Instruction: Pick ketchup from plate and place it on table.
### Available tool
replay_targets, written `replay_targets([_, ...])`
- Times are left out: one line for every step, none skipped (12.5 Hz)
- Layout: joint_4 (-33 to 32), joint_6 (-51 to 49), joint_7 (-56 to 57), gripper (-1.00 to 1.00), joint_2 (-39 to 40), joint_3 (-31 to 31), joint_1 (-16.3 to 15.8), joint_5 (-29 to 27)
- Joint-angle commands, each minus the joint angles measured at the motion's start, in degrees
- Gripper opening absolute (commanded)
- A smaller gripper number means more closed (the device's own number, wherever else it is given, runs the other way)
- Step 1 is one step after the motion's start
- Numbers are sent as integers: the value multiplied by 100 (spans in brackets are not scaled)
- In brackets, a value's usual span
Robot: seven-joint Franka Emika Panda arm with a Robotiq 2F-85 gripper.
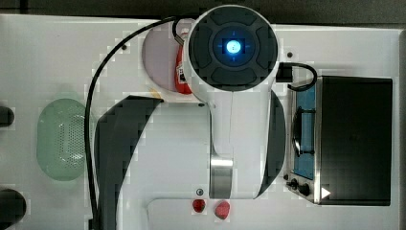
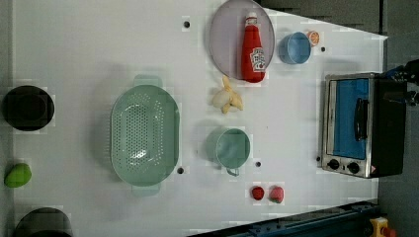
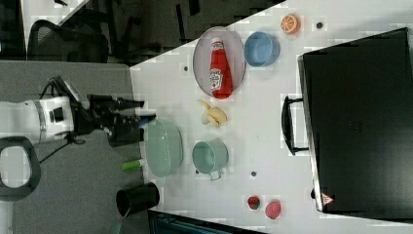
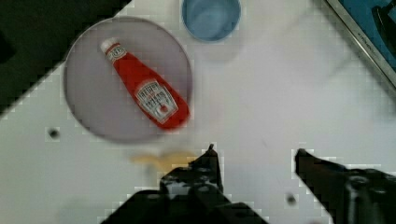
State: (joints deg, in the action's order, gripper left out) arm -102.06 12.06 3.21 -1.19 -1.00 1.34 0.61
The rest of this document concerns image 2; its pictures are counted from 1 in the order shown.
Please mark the red ketchup bottle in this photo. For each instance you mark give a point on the red ketchup bottle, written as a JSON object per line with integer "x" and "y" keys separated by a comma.
{"x": 253, "y": 63}

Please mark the grey round plate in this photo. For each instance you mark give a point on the grey round plate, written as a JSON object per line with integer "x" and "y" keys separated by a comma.
{"x": 226, "y": 33}

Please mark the peeled banana toy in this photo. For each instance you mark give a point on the peeled banana toy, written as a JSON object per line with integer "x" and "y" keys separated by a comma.
{"x": 227, "y": 97}

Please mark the green perforated colander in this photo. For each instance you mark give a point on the green perforated colander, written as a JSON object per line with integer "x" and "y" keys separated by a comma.
{"x": 145, "y": 135}

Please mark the dark red strawberry toy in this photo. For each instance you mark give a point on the dark red strawberry toy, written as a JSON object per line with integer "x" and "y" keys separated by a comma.
{"x": 257, "y": 193}

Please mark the pink strawberry toy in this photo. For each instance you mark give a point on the pink strawberry toy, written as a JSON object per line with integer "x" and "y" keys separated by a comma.
{"x": 276, "y": 194}

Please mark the blue cup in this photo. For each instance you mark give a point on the blue cup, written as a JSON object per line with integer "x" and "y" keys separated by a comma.
{"x": 295, "y": 48}

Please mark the orange slice toy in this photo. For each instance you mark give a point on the orange slice toy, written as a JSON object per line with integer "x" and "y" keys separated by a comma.
{"x": 314, "y": 38}

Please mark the toaster oven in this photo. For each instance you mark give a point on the toaster oven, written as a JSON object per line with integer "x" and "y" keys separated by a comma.
{"x": 363, "y": 128}

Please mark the black round object upper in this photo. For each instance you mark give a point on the black round object upper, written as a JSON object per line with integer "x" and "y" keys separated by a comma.
{"x": 27, "y": 108}

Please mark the black round object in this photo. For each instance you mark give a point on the black round object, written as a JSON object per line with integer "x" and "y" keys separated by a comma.
{"x": 27, "y": 108}
{"x": 44, "y": 222}

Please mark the black round object lower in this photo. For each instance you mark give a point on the black round object lower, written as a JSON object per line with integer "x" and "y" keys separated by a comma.
{"x": 44, "y": 222}

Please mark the yellow red clamp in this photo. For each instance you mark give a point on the yellow red clamp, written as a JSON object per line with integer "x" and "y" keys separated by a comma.
{"x": 381, "y": 228}

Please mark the green cup with handle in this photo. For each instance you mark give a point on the green cup with handle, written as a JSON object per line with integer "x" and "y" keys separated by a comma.
{"x": 229, "y": 148}

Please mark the blue metal frame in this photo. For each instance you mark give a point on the blue metal frame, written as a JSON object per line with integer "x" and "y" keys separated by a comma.
{"x": 349, "y": 220}

